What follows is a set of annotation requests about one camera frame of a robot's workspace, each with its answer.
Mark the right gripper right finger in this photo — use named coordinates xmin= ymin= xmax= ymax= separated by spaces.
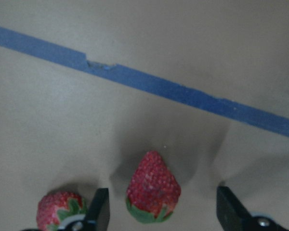
xmin=216 ymin=186 xmax=286 ymax=231

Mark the red strawberry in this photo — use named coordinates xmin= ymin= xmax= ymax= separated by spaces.
xmin=36 ymin=191 xmax=88 ymax=231
xmin=125 ymin=151 xmax=181 ymax=224

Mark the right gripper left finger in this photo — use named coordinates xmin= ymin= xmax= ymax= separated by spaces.
xmin=30 ymin=188 xmax=110 ymax=231

